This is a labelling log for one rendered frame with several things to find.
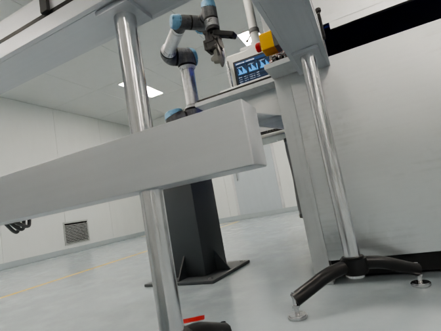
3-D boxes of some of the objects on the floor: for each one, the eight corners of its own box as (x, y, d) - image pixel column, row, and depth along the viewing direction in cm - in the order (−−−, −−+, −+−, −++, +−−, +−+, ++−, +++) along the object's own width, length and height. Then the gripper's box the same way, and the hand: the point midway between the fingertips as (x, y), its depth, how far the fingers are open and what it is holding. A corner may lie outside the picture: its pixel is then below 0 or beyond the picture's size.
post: (335, 280, 128) (239, -162, 155) (333, 284, 123) (234, -174, 149) (319, 281, 131) (227, -153, 157) (316, 286, 125) (222, -166, 152)
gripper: (208, 36, 169) (214, 73, 167) (199, 29, 161) (207, 67, 158) (222, 29, 166) (230, 67, 163) (214, 22, 158) (222, 62, 155)
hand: (223, 64), depth 160 cm, fingers closed
